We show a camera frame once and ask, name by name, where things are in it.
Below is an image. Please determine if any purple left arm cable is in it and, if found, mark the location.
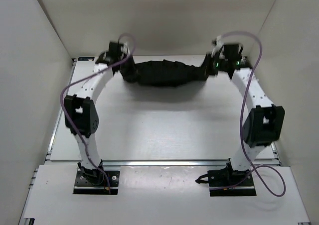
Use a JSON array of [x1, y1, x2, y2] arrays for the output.
[[60, 33, 137, 193]]

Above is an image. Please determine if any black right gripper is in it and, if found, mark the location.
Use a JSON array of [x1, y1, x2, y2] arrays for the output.
[[195, 53, 229, 78]]

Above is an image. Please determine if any black pleated skirt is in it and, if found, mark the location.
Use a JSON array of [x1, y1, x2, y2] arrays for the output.
[[122, 60, 208, 87]]

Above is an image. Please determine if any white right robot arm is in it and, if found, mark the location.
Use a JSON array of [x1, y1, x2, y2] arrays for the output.
[[205, 41, 285, 186]]

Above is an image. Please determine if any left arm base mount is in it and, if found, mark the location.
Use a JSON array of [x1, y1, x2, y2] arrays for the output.
[[73, 162, 120, 195]]

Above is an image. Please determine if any aluminium table front rail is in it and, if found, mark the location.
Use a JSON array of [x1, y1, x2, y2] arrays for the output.
[[103, 159, 227, 167]]

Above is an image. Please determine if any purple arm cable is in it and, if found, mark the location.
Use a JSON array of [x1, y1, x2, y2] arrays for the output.
[[60, 33, 137, 193], [211, 31, 287, 198]]

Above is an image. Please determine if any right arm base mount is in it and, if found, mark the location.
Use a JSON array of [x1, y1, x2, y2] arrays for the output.
[[195, 162, 257, 197]]

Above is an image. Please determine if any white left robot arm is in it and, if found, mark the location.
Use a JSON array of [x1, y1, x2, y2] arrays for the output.
[[62, 41, 132, 184]]

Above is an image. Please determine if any left blue table label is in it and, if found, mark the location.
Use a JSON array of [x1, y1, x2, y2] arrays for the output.
[[77, 57, 95, 61]]

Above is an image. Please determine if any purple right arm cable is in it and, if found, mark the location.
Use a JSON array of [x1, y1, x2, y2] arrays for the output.
[[211, 31, 287, 198]]

